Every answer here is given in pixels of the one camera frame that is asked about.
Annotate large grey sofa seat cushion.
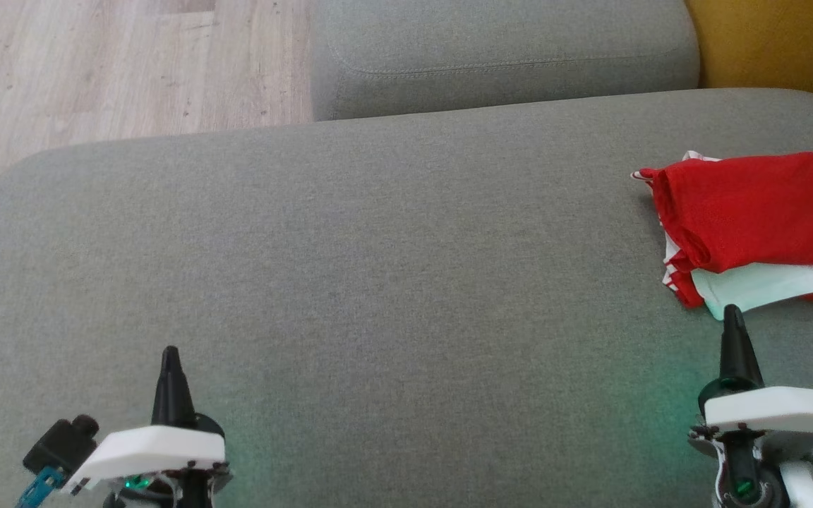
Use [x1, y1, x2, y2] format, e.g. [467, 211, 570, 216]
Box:
[0, 88, 813, 508]

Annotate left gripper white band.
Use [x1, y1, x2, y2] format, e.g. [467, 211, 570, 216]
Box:
[61, 346, 228, 496]

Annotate small grey sofa cushion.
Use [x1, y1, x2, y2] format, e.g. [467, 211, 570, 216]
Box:
[310, 0, 702, 122]

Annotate red garment with white trim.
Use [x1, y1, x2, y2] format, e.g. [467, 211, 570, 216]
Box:
[663, 231, 813, 322]

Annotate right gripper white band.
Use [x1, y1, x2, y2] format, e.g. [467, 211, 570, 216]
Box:
[697, 305, 813, 435]

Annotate teal plug left camera cable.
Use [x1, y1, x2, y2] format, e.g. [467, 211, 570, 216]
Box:
[15, 466, 66, 508]

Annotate mustard yellow cushion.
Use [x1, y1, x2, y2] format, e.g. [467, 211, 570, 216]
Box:
[684, 0, 813, 114]

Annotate red Bulls 23 jersey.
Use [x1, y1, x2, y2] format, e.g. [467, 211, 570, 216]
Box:
[631, 150, 813, 274]

